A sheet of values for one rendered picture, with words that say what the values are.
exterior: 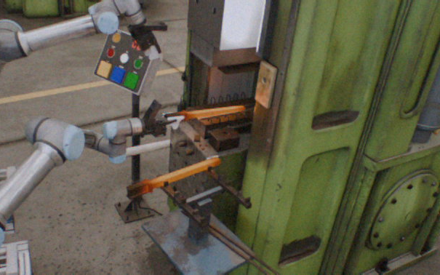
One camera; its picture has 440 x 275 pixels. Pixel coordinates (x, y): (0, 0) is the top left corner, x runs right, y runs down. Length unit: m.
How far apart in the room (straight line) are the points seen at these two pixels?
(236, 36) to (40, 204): 1.86
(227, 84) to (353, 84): 0.69
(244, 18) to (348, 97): 0.55
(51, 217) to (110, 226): 0.38
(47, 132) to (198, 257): 0.74
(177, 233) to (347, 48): 1.01
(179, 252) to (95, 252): 1.05
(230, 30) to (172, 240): 0.88
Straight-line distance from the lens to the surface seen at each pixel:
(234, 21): 1.83
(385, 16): 1.88
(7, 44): 1.80
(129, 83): 2.38
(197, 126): 2.11
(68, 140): 1.59
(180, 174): 1.77
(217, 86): 2.31
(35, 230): 2.99
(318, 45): 1.65
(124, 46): 2.47
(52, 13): 6.80
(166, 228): 1.93
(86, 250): 2.82
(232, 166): 2.05
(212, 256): 1.83
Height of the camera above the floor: 1.99
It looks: 31 degrees down
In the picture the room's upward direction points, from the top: 7 degrees clockwise
